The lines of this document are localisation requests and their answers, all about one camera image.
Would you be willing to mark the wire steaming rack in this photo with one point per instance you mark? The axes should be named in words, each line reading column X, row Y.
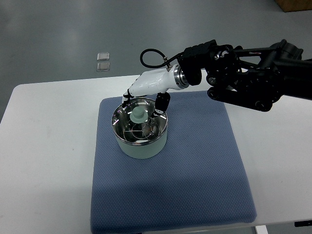
column 148, row 130

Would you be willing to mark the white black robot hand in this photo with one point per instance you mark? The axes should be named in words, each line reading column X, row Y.
column 157, row 82

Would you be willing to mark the blue fabric mat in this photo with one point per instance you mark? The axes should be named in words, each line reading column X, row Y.
column 198, row 178

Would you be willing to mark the black table bracket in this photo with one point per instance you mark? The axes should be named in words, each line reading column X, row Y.
column 305, row 223

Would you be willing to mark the brown cardboard box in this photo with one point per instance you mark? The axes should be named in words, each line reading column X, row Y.
column 294, row 5

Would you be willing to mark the upper floor socket plate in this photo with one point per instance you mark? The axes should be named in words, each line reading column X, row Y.
column 103, row 56

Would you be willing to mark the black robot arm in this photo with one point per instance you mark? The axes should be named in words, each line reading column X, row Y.
column 251, row 78

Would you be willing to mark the green pot with steel interior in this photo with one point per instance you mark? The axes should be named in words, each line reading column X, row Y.
column 143, row 151

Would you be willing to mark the glass lid with green knob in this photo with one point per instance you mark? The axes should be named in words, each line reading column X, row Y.
column 137, row 111

